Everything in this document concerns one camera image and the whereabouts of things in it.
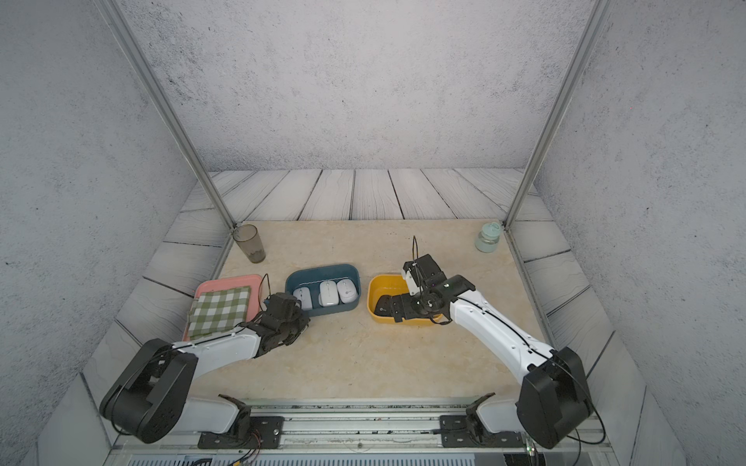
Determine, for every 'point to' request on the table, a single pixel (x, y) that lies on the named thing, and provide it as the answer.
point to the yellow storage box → (382, 284)
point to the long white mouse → (328, 295)
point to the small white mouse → (303, 294)
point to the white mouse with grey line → (347, 291)
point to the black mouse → (389, 306)
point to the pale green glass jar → (487, 241)
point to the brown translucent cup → (248, 238)
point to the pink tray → (254, 282)
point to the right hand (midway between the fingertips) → (408, 307)
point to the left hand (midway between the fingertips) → (315, 317)
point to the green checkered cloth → (219, 311)
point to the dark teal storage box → (304, 278)
